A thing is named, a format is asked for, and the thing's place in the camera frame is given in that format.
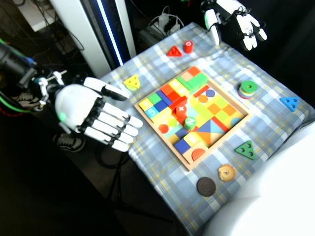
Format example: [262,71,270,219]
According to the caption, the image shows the red triangle block three holes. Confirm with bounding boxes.
[166,45,183,58]

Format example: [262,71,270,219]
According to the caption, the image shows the wooden tray with printed shapes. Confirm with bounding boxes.
[134,65,251,172]

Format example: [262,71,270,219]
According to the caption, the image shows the white column with blue light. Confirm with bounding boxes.
[49,0,137,78]

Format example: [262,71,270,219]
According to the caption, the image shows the black sneaker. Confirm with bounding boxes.
[52,132,87,153]
[11,92,42,111]

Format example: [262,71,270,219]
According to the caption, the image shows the white box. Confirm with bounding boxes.
[16,0,56,32]

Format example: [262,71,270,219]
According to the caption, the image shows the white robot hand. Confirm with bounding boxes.
[200,0,268,52]
[54,77,144,152]

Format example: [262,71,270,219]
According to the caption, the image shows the red cylinder block with Q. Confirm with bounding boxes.
[183,40,194,54]

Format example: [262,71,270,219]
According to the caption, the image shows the dark brown toy cookie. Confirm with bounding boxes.
[196,177,217,197]

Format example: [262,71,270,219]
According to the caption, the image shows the blue plaid cloth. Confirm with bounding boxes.
[99,22,315,236]

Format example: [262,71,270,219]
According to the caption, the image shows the grey box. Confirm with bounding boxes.
[137,26,170,49]

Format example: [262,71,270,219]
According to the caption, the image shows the white power strip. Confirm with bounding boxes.
[157,13,183,34]

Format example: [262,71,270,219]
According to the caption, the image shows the green wooden stacking ring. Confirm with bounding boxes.
[240,80,258,96]

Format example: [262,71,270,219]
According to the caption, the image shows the green triangle block three holes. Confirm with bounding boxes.
[234,140,256,160]

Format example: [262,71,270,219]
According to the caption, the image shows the blue triangle block three holes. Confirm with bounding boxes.
[280,96,300,113]

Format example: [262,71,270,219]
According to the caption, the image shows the tan toy cookie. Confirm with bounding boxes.
[217,164,236,182]

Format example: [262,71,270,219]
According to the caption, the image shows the yellow triangle block three holes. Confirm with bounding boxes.
[123,74,141,91]

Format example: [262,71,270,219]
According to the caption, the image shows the large bright white cover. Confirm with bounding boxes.
[203,120,315,236]

